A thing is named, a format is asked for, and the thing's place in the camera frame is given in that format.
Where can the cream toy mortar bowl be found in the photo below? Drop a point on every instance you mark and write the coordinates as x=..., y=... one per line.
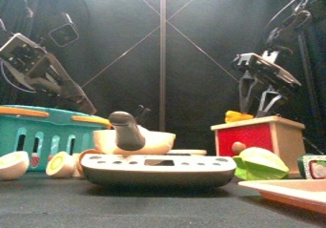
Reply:
x=157, y=141

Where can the grey toy pestle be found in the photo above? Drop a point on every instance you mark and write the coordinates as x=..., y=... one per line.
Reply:
x=126, y=131

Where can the orange toy food piece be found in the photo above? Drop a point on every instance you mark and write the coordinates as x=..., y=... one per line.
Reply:
x=84, y=157

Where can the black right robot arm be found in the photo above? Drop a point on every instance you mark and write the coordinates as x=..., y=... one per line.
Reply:
x=297, y=15

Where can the yellow toy food piece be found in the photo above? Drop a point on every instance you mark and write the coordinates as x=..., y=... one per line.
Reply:
x=237, y=116

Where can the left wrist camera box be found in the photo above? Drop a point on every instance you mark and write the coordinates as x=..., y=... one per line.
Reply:
x=63, y=34

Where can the red wooden drawer box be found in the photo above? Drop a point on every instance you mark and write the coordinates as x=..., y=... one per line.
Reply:
x=265, y=136

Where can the white toy egg half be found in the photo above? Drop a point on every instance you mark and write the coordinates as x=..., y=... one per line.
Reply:
x=12, y=165

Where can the grey vertical frame pole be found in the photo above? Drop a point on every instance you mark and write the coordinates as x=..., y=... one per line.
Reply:
x=162, y=57

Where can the toy sushi roll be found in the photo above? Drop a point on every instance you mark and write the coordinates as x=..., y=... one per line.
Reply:
x=314, y=167

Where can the green toy lettuce leaf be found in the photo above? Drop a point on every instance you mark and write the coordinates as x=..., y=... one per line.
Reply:
x=258, y=164

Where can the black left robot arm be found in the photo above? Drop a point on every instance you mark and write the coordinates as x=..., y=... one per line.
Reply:
x=72, y=6

